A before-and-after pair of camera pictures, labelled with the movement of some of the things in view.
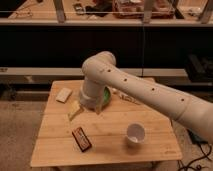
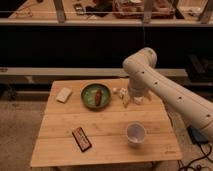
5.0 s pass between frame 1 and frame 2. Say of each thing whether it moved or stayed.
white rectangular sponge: stayed
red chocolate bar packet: stayed
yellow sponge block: moved
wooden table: stayed
